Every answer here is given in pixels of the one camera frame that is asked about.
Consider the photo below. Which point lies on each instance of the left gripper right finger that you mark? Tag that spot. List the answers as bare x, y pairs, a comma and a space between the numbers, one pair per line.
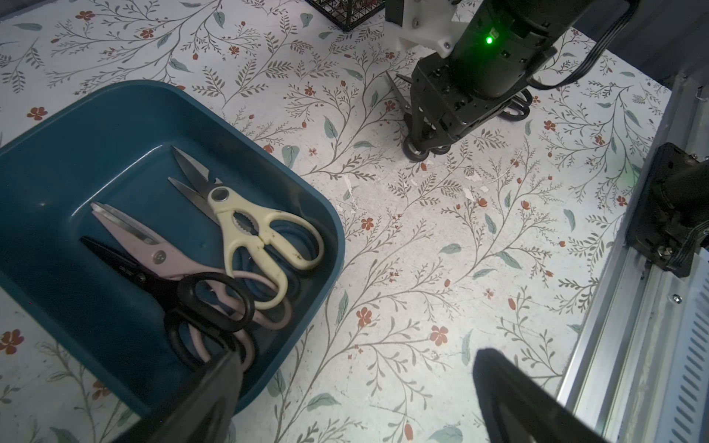
515, 409

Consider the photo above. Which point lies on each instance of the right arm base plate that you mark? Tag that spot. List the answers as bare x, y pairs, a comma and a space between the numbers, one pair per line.
670, 221

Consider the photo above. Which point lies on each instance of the large black scissors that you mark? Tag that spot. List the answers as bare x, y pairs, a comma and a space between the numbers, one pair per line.
180, 301

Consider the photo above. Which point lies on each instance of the pink kitchen scissors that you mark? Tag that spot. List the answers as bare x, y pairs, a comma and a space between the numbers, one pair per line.
167, 261

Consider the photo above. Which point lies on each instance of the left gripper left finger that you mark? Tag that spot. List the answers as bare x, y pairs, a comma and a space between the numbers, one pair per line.
201, 411

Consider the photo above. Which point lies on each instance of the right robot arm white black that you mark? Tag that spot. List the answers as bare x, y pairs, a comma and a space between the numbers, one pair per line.
477, 70

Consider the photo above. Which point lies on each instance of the black wire desk organizer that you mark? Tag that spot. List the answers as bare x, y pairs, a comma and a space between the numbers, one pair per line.
347, 14

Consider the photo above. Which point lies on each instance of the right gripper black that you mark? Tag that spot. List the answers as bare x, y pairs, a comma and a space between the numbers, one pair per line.
440, 112

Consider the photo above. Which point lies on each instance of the teal plastic storage box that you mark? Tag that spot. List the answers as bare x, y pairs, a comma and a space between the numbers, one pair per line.
115, 146

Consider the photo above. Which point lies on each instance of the cream kitchen scissors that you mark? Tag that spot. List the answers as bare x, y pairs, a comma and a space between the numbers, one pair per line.
245, 224

